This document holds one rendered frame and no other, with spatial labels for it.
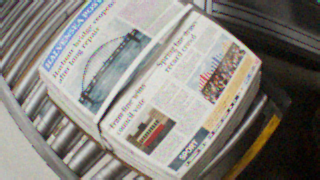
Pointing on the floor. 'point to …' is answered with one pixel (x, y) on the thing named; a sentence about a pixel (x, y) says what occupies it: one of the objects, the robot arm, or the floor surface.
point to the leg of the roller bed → (257, 153)
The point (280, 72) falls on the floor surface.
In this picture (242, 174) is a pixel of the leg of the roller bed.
